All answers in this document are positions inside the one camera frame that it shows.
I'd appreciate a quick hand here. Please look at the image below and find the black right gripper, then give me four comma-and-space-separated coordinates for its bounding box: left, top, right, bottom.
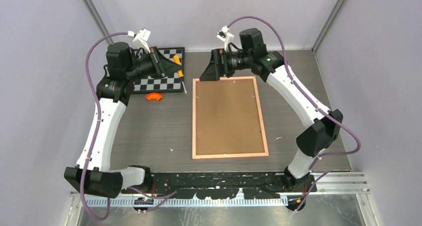
200, 47, 252, 82

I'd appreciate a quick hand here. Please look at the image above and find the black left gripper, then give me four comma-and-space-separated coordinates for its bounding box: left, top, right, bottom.
126, 46, 182, 82

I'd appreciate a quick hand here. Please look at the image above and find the pink photo frame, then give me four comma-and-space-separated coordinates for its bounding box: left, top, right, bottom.
192, 76, 270, 160

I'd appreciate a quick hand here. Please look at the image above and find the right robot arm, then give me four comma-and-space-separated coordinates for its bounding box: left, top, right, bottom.
199, 26, 343, 192

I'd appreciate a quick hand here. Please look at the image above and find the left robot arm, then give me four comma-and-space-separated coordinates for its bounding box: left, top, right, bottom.
64, 42, 182, 199

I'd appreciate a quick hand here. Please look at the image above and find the black white checkerboard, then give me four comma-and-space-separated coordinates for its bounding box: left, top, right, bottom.
133, 47, 185, 94

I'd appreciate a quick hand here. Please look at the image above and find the orange curved plastic piece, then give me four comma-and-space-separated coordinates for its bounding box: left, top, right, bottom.
145, 93, 163, 102

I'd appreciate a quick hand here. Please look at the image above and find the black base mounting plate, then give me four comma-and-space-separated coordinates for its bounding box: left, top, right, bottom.
120, 171, 317, 201

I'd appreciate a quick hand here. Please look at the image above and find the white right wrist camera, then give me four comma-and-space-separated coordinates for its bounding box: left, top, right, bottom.
216, 25, 234, 52

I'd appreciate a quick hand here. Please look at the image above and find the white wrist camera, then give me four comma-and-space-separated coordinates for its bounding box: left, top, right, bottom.
216, 25, 234, 52
127, 28, 151, 53

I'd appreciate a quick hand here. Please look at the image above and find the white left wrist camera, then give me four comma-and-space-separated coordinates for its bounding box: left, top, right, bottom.
127, 28, 151, 53

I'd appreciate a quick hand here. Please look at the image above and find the aluminium front rail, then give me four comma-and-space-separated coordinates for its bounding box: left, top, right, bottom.
69, 171, 371, 198

